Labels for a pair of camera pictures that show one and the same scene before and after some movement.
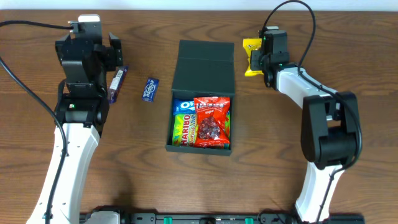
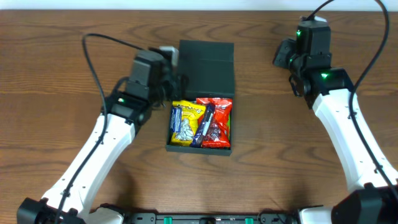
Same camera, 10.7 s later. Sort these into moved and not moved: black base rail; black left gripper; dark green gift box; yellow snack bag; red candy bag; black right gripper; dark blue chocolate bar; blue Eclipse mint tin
Moved: black right gripper; yellow snack bag; blue Eclipse mint tin; dark blue chocolate bar; black left gripper
Not moved: dark green gift box; black base rail; red candy bag
